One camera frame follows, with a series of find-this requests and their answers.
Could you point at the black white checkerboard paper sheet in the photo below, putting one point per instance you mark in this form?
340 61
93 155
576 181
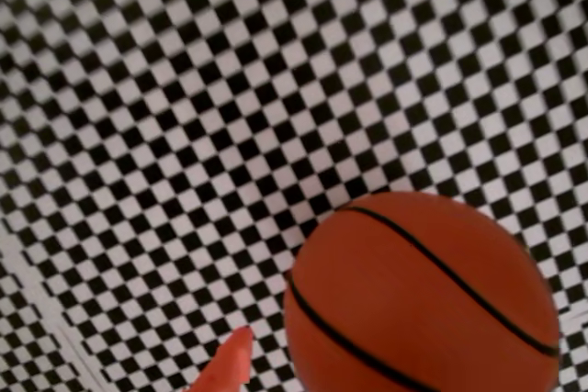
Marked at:
27 355
229 89

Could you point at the small orange foam basketball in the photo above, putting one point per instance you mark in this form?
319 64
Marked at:
413 300

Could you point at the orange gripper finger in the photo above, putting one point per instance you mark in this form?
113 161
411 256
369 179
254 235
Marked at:
229 364

